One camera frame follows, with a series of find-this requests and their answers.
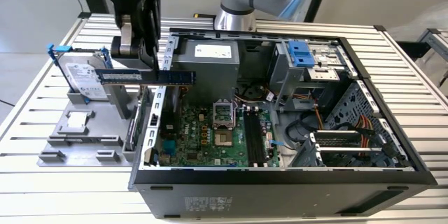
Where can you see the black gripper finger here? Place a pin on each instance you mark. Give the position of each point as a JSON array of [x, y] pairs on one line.
[[148, 37]]

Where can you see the black motherboard RAM slot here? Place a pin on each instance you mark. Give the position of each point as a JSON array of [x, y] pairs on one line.
[[248, 137], [253, 137], [257, 137]]

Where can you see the yellow black plug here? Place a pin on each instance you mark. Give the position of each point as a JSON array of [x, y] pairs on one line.
[[197, 15]]

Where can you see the hard disk in blue carrier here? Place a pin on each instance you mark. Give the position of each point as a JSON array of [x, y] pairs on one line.
[[84, 77]]

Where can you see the grey power supply unit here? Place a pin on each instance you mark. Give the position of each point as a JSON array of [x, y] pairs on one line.
[[207, 87]]

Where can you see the black case fan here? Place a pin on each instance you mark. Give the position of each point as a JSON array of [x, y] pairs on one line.
[[173, 103]]

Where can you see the graphics card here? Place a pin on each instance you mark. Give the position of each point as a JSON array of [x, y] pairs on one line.
[[141, 113]]

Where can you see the grey plastic parts rack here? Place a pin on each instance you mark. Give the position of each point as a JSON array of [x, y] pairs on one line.
[[104, 124]]

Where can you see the silver CPU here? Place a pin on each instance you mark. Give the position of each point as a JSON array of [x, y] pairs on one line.
[[76, 120]]

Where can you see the green motherboard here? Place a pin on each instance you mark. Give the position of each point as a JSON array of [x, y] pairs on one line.
[[196, 140]]

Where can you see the blue plastic drive latch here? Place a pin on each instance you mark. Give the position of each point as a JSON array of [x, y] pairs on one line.
[[300, 56]]

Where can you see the CPU socket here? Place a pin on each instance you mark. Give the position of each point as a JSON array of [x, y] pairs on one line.
[[224, 138]]

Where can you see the perforated metal disk bay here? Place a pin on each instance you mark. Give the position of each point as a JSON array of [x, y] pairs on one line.
[[336, 137]]

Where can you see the black open PC case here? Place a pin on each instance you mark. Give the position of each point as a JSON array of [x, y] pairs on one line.
[[280, 197]]

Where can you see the grey metal side table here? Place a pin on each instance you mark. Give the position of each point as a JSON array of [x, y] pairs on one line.
[[433, 58]]

